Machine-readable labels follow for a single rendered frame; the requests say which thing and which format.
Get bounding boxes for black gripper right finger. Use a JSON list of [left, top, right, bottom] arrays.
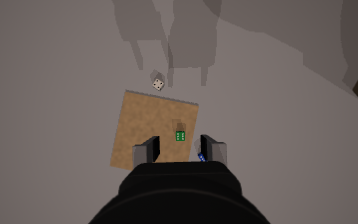
[[200, 134, 227, 167]]

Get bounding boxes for tan square mat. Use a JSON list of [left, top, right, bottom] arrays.
[[110, 92, 199, 171]]

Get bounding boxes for blue die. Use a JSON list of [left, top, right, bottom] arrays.
[[198, 152, 206, 161]]

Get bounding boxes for green die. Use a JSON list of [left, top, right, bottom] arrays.
[[176, 131, 185, 141]]

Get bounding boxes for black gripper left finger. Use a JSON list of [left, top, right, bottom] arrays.
[[132, 136, 160, 169]]

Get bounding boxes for white die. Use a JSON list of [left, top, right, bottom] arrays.
[[152, 79, 165, 91]]

